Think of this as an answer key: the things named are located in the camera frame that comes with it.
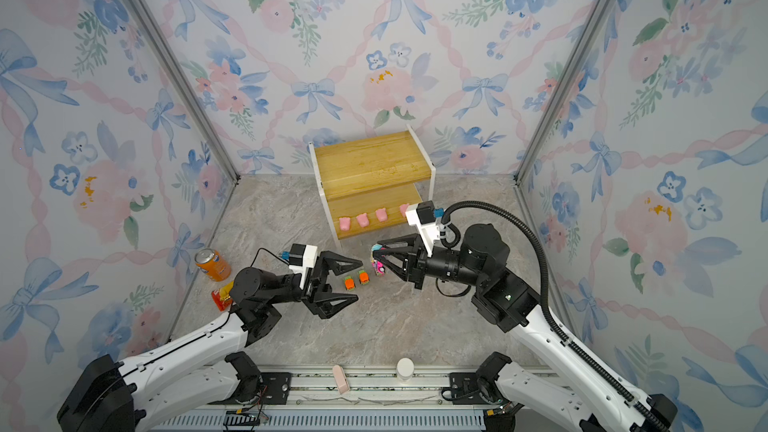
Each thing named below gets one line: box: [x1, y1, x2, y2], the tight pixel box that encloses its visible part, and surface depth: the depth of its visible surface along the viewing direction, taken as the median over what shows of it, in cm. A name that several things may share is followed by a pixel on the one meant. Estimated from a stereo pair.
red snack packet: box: [211, 281, 234, 312], surface depth 89 cm
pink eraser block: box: [332, 364, 350, 394], surface depth 75 cm
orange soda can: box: [195, 248, 232, 282], surface depth 87 cm
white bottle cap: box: [396, 357, 415, 381], surface depth 72 cm
